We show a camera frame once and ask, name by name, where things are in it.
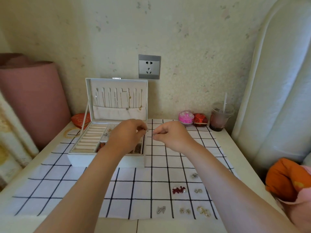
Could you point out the person's left hand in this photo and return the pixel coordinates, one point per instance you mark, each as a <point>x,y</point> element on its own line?
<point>126,138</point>

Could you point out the grey wall socket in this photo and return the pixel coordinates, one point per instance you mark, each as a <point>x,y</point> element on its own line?
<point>149,67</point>

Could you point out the red heart-shaped box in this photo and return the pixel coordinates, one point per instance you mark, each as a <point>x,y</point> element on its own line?
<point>79,120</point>

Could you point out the pink round trinket box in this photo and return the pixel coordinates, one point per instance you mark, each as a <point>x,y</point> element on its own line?
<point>186,117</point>

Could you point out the red faceted gift box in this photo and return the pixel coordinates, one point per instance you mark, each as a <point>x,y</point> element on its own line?
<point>200,119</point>

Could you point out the white wooden jewelry box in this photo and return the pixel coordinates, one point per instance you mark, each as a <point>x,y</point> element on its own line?
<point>116,114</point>

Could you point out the white drinking straw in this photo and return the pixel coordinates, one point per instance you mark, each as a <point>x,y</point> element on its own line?
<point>225,101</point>

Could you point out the cream gold floral curtain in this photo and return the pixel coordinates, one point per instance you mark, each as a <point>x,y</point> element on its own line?
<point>14,143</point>

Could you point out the pink plaid blanket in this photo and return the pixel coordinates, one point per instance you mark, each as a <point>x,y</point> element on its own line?
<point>301,208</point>

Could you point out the pile of mixed earrings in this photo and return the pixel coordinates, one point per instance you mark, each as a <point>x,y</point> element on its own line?
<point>138,148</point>

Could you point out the clear plastic drink cup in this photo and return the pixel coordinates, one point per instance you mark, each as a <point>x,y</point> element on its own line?
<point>220,118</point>

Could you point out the person's right forearm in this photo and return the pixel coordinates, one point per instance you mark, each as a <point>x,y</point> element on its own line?
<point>243,196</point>

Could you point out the thin gold bangle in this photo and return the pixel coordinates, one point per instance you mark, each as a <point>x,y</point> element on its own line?
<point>65,134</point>

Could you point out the pink rolled mat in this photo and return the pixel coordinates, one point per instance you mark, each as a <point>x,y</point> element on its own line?
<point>34,101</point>

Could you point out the orange plush cushion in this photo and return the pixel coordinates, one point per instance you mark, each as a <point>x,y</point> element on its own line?
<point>284,178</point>

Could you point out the white padded headboard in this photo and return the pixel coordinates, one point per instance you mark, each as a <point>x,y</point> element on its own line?
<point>277,82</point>

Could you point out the white black-grid table cloth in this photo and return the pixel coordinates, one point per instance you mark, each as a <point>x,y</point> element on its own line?
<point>145,191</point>

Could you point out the person's left forearm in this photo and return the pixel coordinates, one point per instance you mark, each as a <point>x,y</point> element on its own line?
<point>82,196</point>

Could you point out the gold hoop earring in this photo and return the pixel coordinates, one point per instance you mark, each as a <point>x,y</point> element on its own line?
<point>207,212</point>
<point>200,209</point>

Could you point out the red-brown drop earring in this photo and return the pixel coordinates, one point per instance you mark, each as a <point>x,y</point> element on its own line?
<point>102,145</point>

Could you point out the person's right hand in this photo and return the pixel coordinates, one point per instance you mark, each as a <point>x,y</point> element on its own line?
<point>177,138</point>

